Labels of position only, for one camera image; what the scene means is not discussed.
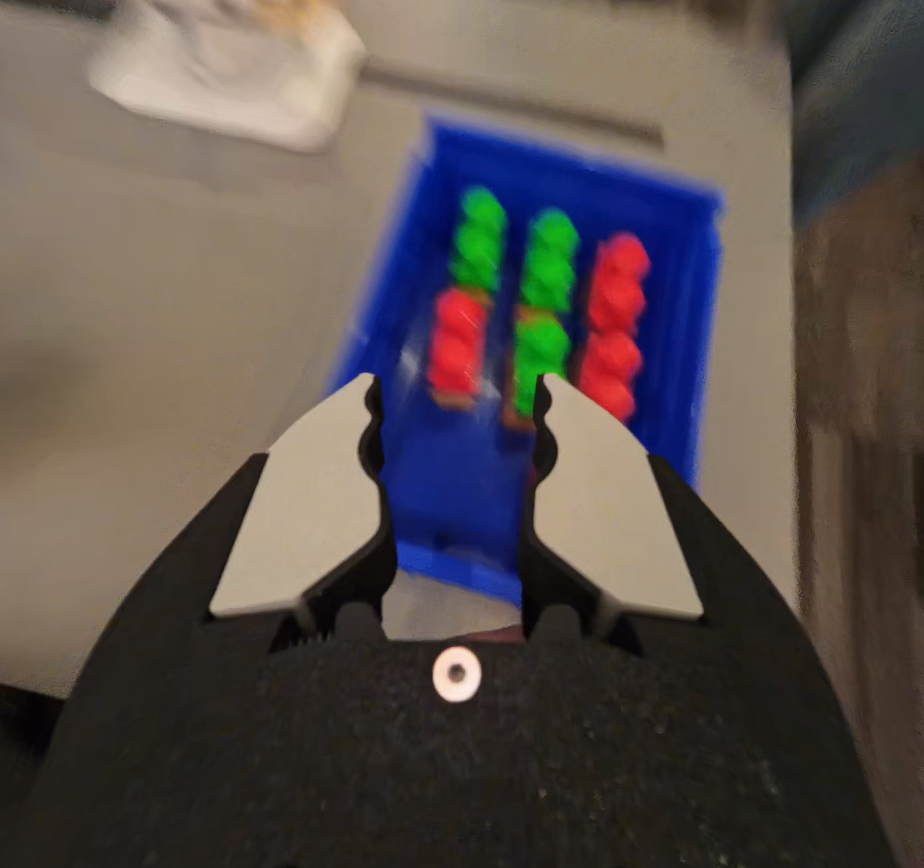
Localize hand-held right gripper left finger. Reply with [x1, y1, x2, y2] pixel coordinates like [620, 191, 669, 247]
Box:
[208, 373, 399, 648]

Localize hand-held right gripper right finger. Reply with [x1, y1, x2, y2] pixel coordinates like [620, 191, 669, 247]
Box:
[518, 373, 705, 641]

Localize blue plastic bin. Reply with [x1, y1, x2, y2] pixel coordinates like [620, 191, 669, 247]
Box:
[321, 113, 725, 609]

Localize rows of toy blocks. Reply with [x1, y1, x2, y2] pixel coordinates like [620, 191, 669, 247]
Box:
[426, 185, 654, 450]

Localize grey desk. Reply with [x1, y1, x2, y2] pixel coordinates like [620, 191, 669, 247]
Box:
[0, 0, 802, 699]

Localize person's dark sweatshirt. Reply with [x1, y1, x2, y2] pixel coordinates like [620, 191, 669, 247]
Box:
[0, 684, 73, 868]

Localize white flat base plate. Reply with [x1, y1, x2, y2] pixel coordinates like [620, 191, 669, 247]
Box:
[87, 1, 369, 154]

